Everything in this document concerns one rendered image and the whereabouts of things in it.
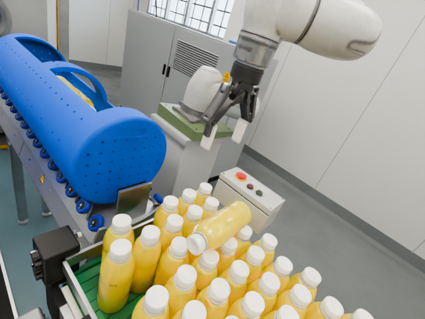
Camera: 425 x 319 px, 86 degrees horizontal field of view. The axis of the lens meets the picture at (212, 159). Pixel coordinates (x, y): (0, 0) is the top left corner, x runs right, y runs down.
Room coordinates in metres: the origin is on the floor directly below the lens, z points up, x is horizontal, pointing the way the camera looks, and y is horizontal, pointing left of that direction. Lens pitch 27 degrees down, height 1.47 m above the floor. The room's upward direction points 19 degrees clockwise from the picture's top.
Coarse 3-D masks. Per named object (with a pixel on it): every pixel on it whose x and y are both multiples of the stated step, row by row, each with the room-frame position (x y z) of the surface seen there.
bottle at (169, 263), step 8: (168, 248) 0.34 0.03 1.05; (168, 256) 0.32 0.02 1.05; (176, 256) 0.32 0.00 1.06; (184, 256) 0.33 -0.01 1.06; (160, 264) 0.32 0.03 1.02; (168, 264) 0.31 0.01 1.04; (176, 264) 0.32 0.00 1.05; (184, 264) 0.32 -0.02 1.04; (160, 272) 0.32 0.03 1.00; (168, 272) 0.31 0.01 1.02; (160, 280) 0.31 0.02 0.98
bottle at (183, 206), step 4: (180, 200) 0.51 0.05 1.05; (184, 200) 0.50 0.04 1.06; (180, 204) 0.50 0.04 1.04; (184, 204) 0.50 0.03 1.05; (188, 204) 0.50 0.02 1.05; (192, 204) 0.51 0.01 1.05; (180, 208) 0.49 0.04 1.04; (184, 208) 0.49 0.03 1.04; (180, 212) 0.49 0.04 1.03; (184, 212) 0.49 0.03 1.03
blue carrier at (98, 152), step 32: (0, 64) 0.80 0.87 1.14; (32, 64) 0.73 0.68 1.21; (64, 64) 0.76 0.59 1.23; (32, 96) 0.60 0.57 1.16; (64, 96) 0.57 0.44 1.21; (96, 96) 0.91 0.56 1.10; (32, 128) 0.58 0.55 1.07; (64, 128) 0.48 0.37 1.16; (96, 128) 0.46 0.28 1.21; (128, 128) 0.52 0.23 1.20; (160, 128) 0.61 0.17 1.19; (64, 160) 0.44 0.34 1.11; (96, 160) 0.46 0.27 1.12; (128, 160) 0.53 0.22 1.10; (160, 160) 0.63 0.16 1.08; (96, 192) 0.46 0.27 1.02
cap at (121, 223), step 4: (116, 216) 0.35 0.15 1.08; (120, 216) 0.36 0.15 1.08; (124, 216) 0.36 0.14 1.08; (128, 216) 0.36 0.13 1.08; (116, 220) 0.34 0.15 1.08; (120, 220) 0.35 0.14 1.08; (124, 220) 0.35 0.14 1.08; (128, 220) 0.35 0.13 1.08; (112, 224) 0.34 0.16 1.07; (116, 224) 0.33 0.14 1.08; (120, 224) 0.34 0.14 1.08; (124, 224) 0.34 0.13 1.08; (128, 224) 0.34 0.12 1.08; (116, 228) 0.33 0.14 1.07; (120, 228) 0.33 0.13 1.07; (124, 228) 0.33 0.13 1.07; (128, 228) 0.35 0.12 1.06
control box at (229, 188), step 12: (228, 180) 0.62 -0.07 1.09; (240, 180) 0.64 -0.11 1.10; (252, 180) 0.67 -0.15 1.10; (216, 192) 0.64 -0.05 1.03; (228, 192) 0.61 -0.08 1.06; (240, 192) 0.59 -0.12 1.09; (252, 192) 0.59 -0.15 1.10; (264, 192) 0.62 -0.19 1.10; (252, 204) 0.57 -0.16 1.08; (264, 204) 0.55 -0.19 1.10; (276, 204) 0.57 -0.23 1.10; (252, 216) 0.56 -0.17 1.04; (264, 216) 0.54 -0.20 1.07; (252, 228) 0.55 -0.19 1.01; (264, 228) 0.57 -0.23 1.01
